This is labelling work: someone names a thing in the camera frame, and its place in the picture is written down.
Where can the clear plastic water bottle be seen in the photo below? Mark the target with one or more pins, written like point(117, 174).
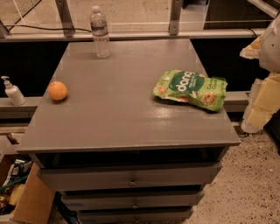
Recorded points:
point(100, 32)

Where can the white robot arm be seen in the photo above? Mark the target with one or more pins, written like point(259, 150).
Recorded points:
point(269, 52)

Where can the cardboard box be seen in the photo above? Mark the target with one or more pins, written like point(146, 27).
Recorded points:
point(35, 203)

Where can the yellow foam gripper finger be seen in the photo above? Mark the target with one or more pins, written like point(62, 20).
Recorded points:
point(263, 103)
point(251, 51)

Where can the white pump dispenser bottle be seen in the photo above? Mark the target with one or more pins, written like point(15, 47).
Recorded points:
point(13, 92)

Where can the green rice chip bag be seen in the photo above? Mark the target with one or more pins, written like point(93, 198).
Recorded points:
point(193, 88)

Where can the grey drawer cabinet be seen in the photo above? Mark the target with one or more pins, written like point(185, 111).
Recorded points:
point(111, 129)

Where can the top drawer knob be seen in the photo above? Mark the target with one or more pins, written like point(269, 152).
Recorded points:
point(132, 182)

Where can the orange fruit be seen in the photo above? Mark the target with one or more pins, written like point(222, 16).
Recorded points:
point(57, 91)

